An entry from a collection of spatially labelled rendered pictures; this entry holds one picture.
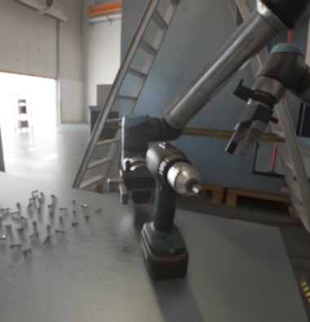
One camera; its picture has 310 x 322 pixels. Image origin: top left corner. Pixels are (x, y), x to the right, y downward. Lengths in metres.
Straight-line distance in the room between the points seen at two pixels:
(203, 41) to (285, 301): 2.34
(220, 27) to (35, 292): 2.46
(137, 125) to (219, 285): 0.50
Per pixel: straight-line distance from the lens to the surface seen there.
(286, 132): 1.62
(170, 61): 2.57
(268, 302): 0.45
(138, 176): 0.58
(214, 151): 2.41
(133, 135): 0.72
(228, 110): 2.37
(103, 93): 6.27
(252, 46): 0.64
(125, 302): 0.40
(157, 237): 0.43
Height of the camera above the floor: 0.95
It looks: 13 degrees down
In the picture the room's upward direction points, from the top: 3 degrees clockwise
